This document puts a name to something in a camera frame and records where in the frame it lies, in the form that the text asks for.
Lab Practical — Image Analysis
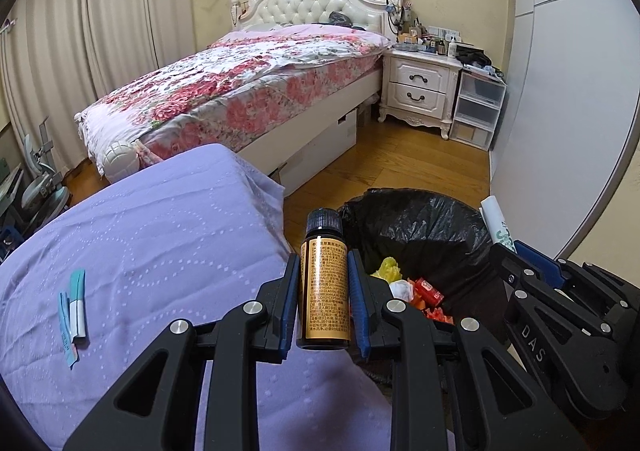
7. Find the white box under bed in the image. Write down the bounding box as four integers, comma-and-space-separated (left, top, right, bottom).
277, 108, 358, 194

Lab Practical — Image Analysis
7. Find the white nightstand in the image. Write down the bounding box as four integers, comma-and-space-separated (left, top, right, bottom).
377, 48, 463, 139

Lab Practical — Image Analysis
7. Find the white wardrobe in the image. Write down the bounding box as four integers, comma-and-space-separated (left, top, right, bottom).
492, 0, 640, 259

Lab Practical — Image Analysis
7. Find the group of small bottles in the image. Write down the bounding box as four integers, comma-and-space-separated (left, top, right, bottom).
385, 0, 463, 57

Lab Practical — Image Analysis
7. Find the small bottle with black cap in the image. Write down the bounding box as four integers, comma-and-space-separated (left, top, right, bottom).
296, 208, 351, 351

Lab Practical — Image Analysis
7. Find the teal and white wrapper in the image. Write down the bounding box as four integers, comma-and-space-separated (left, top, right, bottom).
59, 268, 90, 369

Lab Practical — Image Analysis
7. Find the white bed with tufted headboard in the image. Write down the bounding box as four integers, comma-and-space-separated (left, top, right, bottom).
75, 0, 393, 182

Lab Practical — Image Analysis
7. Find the bin with black bag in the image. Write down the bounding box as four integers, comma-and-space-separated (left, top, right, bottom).
336, 188, 516, 382

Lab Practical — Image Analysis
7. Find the yellow foam fruit net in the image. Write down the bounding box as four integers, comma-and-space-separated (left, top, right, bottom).
370, 257, 405, 282

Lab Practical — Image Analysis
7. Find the white volleyball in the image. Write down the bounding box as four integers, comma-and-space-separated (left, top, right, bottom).
97, 141, 141, 180

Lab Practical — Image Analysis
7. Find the pink floral quilt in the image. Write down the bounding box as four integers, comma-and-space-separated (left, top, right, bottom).
82, 28, 391, 164

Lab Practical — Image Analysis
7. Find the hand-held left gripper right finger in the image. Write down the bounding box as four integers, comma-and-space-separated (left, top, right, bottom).
347, 248, 586, 451

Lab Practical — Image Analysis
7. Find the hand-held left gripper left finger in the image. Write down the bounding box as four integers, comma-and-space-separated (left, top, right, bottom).
62, 251, 302, 451

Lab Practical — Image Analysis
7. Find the beige curtain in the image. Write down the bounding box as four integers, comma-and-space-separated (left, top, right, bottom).
0, 0, 196, 172

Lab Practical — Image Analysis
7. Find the white paper roll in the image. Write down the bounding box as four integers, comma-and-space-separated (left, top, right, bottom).
480, 194, 518, 254

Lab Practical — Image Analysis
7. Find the dark clothes pile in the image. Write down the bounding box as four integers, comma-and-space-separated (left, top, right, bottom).
455, 45, 503, 79

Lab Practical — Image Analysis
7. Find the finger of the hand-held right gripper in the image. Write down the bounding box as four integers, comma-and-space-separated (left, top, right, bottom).
491, 242, 629, 333
514, 239, 640, 313

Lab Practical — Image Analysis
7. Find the purple quilted cloth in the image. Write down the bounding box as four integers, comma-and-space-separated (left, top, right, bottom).
0, 144, 456, 451

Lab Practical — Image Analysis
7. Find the clear plastic drawer unit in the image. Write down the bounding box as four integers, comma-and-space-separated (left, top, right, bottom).
448, 68, 507, 152

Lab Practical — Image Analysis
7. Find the red foam fruit net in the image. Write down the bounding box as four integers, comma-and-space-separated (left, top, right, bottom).
422, 306, 453, 327

